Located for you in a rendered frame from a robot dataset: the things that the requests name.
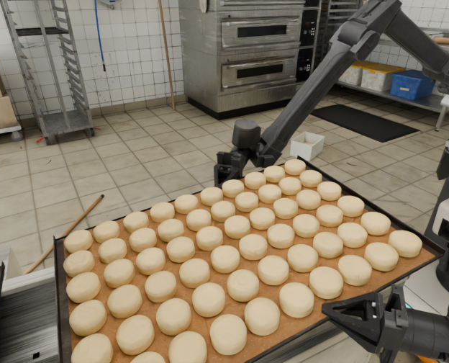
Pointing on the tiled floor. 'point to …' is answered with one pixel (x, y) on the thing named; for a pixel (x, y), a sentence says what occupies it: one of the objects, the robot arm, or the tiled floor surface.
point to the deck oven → (246, 53)
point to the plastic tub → (306, 145)
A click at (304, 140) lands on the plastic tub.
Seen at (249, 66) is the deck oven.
